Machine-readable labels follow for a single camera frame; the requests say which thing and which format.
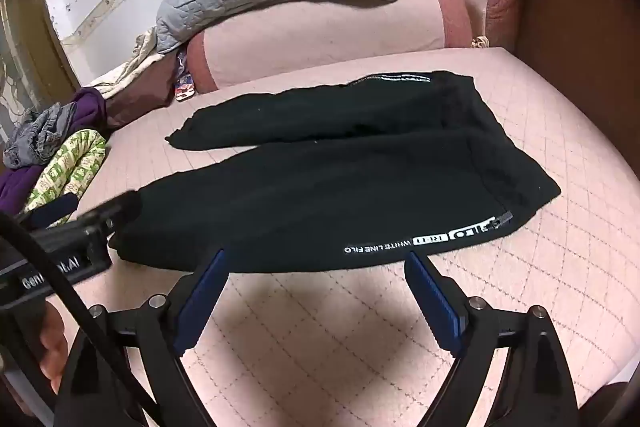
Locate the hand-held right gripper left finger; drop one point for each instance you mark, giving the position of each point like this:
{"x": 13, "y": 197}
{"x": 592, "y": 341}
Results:
{"x": 200, "y": 302}

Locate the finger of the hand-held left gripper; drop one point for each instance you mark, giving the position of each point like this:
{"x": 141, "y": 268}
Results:
{"x": 110, "y": 209}

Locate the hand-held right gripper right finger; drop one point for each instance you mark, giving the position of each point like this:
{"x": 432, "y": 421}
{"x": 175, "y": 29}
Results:
{"x": 432, "y": 302}

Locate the black pants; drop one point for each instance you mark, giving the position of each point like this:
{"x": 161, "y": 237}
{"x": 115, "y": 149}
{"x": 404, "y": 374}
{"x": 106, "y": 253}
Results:
{"x": 325, "y": 187}

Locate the person's left hand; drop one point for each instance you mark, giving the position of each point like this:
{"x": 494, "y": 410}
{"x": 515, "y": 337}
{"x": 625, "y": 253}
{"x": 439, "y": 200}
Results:
{"x": 52, "y": 342}

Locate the green printed cloth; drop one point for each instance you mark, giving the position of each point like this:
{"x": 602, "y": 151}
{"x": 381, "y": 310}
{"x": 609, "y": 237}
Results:
{"x": 75, "y": 162}

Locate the grey denim cloth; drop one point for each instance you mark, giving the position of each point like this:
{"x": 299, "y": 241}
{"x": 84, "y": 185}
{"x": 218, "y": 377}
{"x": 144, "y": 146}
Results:
{"x": 35, "y": 137}

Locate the purple cloth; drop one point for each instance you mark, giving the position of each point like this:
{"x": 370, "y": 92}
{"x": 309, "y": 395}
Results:
{"x": 90, "y": 107}

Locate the pink quilted sofa bed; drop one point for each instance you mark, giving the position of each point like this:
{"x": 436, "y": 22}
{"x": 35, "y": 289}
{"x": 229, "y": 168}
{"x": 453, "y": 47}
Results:
{"x": 550, "y": 257}

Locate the colourful small packet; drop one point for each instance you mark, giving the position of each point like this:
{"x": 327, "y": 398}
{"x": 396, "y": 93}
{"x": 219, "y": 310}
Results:
{"x": 184, "y": 88}

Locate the cream cloth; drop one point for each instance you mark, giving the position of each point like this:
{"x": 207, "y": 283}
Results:
{"x": 135, "y": 62}

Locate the dark brown cloth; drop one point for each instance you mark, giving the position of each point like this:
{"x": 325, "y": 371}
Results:
{"x": 615, "y": 407}

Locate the pink bolster cushion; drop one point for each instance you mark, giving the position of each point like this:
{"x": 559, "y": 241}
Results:
{"x": 325, "y": 37}

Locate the brown sofa backrest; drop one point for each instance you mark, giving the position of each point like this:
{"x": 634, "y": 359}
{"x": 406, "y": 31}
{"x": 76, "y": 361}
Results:
{"x": 575, "y": 32}

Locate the wooden door frame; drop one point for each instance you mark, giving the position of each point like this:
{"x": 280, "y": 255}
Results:
{"x": 50, "y": 47}

